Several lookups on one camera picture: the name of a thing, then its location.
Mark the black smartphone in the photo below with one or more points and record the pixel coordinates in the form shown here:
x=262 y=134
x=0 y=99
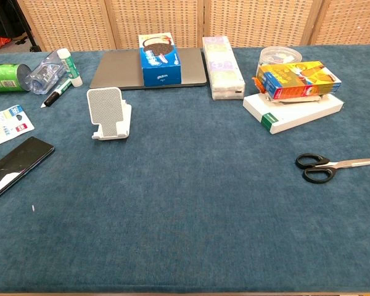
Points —
x=18 y=163

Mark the blue cookie box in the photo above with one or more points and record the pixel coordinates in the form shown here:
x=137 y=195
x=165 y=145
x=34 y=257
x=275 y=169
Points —
x=160 y=69

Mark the white phone stand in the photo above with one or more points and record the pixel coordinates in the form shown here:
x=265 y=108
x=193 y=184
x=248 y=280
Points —
x=106 y=108

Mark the white flat box green end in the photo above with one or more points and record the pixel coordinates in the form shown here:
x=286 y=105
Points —
x=296 y=115

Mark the orange yellow carton box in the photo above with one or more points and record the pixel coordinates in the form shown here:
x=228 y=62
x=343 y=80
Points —
x=296 y=80

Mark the black tripod stand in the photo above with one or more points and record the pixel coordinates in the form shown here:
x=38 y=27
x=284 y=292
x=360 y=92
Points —
x=34 y=47

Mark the blue table cloth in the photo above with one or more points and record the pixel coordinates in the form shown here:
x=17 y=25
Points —
x=185 y=216

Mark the pastel tissue pack bundle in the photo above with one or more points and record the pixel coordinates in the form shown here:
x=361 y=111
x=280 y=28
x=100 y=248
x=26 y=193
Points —
x=223 y=68

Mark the grey laptop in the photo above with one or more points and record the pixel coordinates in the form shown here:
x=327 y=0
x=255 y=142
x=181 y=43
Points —
x=120 y=68

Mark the clear round tub of clips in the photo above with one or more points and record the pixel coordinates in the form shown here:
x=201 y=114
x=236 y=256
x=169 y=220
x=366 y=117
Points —
x=277 y=54

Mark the wicker folding screen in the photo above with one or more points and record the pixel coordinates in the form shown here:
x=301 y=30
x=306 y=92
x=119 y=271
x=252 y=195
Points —
x=160 y=18

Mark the white green glue stick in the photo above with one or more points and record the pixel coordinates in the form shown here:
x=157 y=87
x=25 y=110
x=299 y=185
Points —
x=71 y=68

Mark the black white marker pen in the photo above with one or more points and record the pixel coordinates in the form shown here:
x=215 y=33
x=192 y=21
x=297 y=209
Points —
x=54 y=96

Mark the clear plastic water bottle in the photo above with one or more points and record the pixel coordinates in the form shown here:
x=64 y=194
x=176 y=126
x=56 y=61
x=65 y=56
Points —
x=46 y=74

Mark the blister pack of clips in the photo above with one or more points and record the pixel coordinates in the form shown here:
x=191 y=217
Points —
x=12 y=123

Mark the green chips can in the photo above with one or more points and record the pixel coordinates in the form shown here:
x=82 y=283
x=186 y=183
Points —
x=3 y=78

